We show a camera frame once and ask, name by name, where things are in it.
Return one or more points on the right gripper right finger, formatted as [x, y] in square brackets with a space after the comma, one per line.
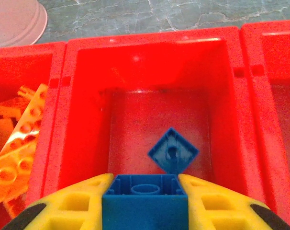
[226, 210]

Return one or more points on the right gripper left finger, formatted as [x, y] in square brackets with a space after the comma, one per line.
[63, 210]

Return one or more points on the orange lego brick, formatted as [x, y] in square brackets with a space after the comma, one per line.
[8, 172]

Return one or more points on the blue lego brick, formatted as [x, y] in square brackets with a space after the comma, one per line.
[173, 153]
[145, 210]

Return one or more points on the long orange lego plate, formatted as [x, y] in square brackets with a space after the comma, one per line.
[30, 115]

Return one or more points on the orange arch lego piece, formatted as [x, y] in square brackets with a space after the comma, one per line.
[5, 109]

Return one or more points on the red bin with orange bricks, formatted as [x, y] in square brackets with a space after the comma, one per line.
[27, 62]

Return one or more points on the red bin with blue bricks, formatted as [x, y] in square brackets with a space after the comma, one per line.
[147, 72]

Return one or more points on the red bin with yellow bricks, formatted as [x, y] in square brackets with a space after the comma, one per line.
[279, 60]

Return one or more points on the pink cup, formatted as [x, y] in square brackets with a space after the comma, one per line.
[13, 21]

